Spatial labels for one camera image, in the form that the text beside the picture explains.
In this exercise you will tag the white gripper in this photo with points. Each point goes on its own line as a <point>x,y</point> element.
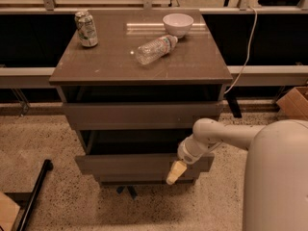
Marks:
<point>187,153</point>

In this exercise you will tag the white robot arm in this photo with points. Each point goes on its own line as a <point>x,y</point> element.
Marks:
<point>276,169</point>

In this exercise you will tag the grey top drawer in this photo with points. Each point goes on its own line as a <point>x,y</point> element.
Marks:
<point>132,116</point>

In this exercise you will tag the grey three-drawer cabinet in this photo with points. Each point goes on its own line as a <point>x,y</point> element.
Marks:
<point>131,99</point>

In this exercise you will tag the blue tape cross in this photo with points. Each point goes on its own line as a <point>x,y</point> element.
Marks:
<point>130,189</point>

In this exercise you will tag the black table leg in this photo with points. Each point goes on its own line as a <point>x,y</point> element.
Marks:
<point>233,105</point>

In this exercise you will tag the clear plastic water bottle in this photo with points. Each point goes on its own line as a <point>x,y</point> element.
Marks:
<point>155,49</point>

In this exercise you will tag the black metal bar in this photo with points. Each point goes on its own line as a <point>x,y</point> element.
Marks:
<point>46,166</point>

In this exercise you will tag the cardboard box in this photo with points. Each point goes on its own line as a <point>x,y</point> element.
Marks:
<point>294,104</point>

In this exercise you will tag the white bowl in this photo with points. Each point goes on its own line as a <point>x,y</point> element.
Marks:
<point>177,24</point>

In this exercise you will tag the green white soda can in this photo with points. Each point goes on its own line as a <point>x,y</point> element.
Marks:
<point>86,29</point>

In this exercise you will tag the wooden board corner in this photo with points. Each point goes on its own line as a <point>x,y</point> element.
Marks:
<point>8,212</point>

